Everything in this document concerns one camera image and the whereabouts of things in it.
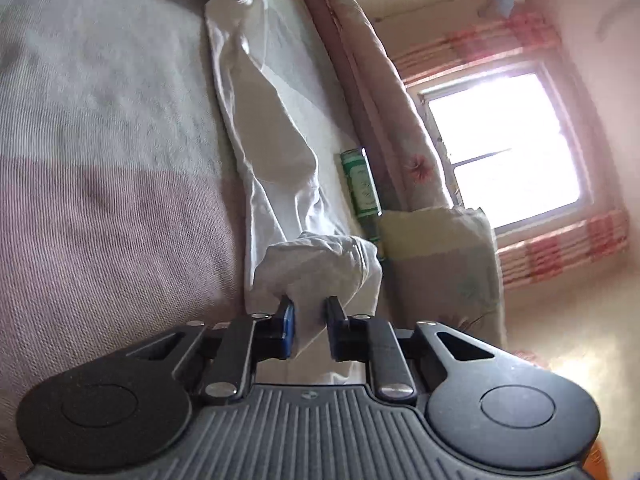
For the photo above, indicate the window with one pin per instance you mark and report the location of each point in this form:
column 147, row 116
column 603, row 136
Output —
column 500, row 145

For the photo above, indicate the floral pillow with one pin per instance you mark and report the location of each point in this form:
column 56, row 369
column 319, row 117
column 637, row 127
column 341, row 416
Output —
column 440, row 270

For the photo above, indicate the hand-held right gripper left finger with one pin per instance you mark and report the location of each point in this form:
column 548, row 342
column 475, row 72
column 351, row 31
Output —
column 287, row 327

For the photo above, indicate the white printed t-shirt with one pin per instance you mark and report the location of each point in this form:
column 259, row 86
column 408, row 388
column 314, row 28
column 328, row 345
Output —
column 280, row 160

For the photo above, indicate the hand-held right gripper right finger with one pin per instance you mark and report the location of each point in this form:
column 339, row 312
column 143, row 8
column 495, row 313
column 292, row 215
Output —
column 334, row 330

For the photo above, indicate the folded pink floral quilt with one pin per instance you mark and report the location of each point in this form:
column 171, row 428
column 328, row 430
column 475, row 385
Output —
column 370, row 85

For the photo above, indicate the green glass bottle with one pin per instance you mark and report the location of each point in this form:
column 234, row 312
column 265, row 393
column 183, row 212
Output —
column 361, row 190

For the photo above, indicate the pink checked curtain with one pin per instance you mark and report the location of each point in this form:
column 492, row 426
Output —
column 560, row 250
column 475, row 47

